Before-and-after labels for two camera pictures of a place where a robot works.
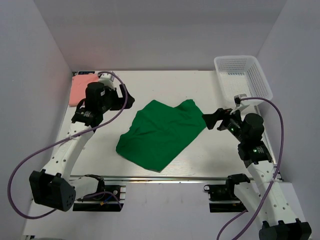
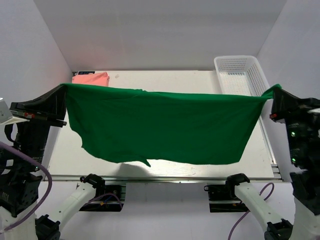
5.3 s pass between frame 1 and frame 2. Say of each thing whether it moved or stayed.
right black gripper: moved
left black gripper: moved
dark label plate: stayed
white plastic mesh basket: stayed
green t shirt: moved
